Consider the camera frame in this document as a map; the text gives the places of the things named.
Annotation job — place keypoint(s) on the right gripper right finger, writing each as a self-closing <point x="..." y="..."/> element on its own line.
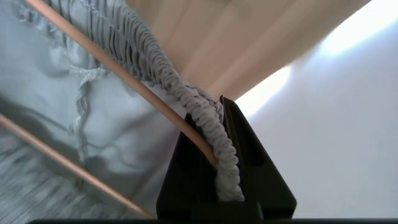
<point x="261" y="183"/>

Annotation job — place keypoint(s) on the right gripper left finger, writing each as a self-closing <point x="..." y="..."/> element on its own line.
<point x="186" y="186"/>

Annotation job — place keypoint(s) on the pale grey garment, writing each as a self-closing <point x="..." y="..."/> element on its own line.
<point x="40" y="81"/>

